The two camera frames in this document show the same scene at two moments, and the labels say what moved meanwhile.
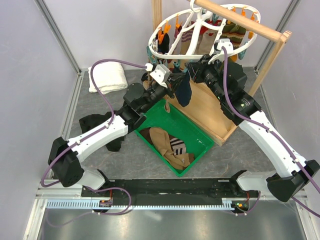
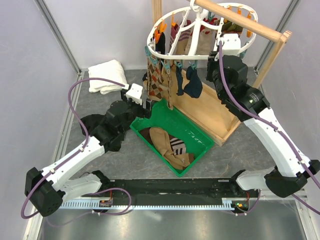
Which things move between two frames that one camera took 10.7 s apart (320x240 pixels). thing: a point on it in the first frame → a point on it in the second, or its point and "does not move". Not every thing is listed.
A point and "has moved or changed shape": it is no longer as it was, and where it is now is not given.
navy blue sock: x=183 y=93 has moved or changed shape
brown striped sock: x=178 y=146 does not move
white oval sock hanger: x=193 y=9 → x=195 y=30
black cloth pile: x=89 y=122 does not move
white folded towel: x=108 y=76 does not move
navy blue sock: x=183 y=90 → x=179 y=77
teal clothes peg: x=185 y=68 has moved or changed shape
